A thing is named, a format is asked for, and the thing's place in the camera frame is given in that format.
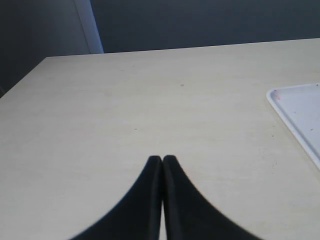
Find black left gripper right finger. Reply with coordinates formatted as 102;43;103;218
162;155;259;240

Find white rectangular plastic tray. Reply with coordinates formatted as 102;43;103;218
266;83;320;168

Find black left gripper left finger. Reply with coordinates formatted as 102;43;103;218
73;155;163;240

